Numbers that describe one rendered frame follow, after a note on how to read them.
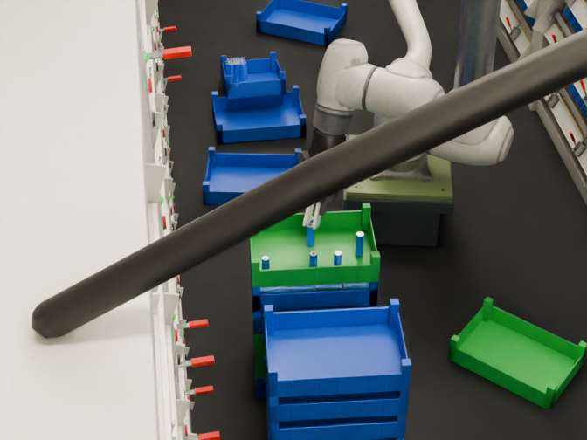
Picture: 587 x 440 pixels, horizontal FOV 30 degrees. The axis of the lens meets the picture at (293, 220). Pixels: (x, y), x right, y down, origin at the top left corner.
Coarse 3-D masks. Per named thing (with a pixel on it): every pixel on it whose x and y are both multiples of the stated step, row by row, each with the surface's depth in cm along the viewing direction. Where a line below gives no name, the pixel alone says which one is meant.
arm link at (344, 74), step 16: (336, 48) 245; (352, 48) 244; (336, 64) 244; (352, 64) 244; (368, 64) 247; (320, 80) 248; (336, 80) 245; (352, 80) 244; (368, 80) 243; (320, 96) 249; (336, 96) 246; (352, 96) 245
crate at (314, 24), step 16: (272, 0) 431; (288, 0) 433; (256, 16) 420; (272, 16) 432; (288, 16) 432; (304, 16) 432; (320, 16) 432; (336, 16) 429; (272, 32) 421; (288, 32) 418; (304, 32) 416; (320, 32) 413; (336, 32) 421
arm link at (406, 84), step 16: (400, 0) 258; (400, 16) 256; (416, 16) 254; (416, 32) 252; (416, 48) 249; (400, 64) 244; (416, 64) 244; (384, 80) 242; (400, 80) 241; (416, 80) 241; (432, 80) 242; (368, 96) 243; (384, 96) 241; (400, 96) 240; (416, 96) 239; (432, 96) 239; (384, 112) 243; (400, 112) 242
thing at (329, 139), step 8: (320, 136) 251; (328, 136) 250; (336, 136) 251; (344, 136) 253; (312, 144) 255; (320, 144) 251; (328, 144) 251; (336, 144) 251; (312, 152) 255; (320, 152) 255
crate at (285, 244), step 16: (368, 208) 268; (288, 224) 272; (320, 224) 273; (336, 224) 273; (352, 224) 273; (368, 224) 272; (256, 240) 270; (272, 240) 270; (288, 240) 270; (304, 240) 270; (320, 240) 270; (336, 240) 270; (352, 240) 270; (368, 240) 270; (256, 256) 266; (272, 256) 266; (288, 256) 266; (304, 256) 266; (320, 256) 266; (352, 256) 266; (368, 256) 266; (256, 272) 255; (272, 272) 255; (288, 272) 256; (304, 272) 256; (320, 272) 256; (336, 272) 257; (352, 272) 257; (368, 272) 257
